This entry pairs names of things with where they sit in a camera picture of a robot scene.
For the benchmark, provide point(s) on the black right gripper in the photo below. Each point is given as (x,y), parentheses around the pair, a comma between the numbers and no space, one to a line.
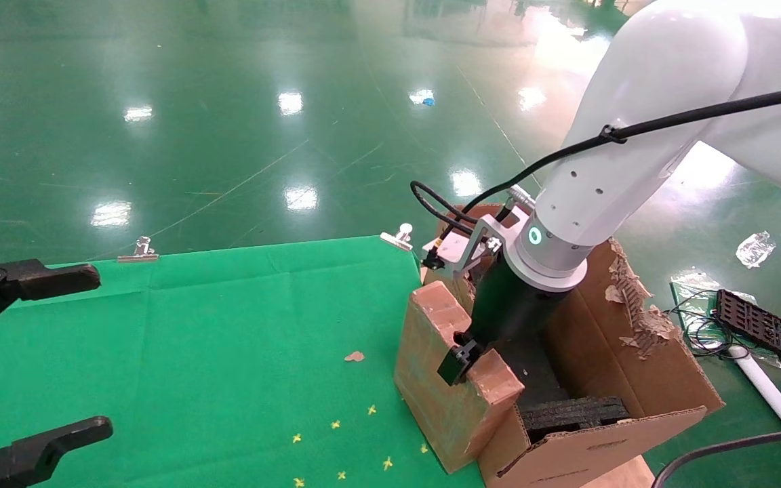
(506,305)

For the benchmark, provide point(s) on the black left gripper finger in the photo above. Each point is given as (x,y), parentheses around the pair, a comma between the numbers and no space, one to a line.
(45,279)
(38,451)

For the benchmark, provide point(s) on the narrow brown box with hole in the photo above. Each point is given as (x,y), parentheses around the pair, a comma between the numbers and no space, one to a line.
(438,407)

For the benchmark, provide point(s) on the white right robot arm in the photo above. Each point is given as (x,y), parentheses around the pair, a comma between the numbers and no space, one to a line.
(634,102)

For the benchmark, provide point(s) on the small cardboard scrap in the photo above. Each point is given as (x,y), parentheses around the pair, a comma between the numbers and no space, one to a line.
(354,356)

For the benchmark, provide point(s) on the large torn cardboard carton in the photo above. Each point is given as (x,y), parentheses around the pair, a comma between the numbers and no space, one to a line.
(634,379)

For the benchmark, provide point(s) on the silver binder clip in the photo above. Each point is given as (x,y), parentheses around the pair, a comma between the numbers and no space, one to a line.
(139,256)
(398,237)

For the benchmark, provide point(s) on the large green table cloth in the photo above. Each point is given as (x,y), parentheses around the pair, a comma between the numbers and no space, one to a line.
(194,352)

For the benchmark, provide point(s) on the clear plastic bag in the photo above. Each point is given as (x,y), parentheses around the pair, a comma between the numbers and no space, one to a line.
(692,285)

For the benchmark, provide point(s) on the black grid tray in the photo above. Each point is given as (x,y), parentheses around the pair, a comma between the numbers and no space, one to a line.
(763,329)

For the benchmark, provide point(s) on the crumpled clear plastic wrapper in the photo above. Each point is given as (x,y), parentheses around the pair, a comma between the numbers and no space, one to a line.
(755,249)

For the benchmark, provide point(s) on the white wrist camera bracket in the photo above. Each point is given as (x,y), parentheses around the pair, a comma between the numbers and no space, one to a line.
(462,247)

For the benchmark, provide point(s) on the white pipe frame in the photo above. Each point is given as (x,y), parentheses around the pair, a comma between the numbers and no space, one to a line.
(770,393)

